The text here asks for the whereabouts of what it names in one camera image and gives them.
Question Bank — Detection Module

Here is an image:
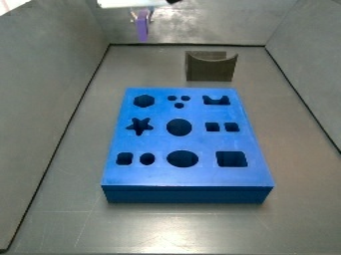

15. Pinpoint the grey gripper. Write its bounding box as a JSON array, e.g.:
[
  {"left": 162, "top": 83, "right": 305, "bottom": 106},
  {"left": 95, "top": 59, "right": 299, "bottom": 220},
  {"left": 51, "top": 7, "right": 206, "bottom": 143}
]
[{"left": 97, "top": 0, "right": 169, "bottom": 23}]

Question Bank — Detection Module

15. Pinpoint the purple double-square peg object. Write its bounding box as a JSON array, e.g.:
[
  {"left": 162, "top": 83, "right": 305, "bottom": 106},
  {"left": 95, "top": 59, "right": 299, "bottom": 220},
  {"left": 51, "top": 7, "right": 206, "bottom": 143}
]
[{"left": 137, "top": 9, "right": 150, "bottom": 42}]

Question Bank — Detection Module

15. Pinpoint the blue shape-sorting board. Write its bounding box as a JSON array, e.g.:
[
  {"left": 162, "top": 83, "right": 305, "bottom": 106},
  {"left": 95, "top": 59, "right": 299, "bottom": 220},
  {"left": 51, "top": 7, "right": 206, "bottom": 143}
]
[{"left": 102, "top": 88, "right": 275, "bottom": 203}]

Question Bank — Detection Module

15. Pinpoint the black curved holder stand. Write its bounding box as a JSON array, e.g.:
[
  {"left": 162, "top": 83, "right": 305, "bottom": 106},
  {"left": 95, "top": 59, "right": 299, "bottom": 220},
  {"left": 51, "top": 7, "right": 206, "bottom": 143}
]
[{"left": 185, "top": 51, "right": 238, "bottom": 82}]

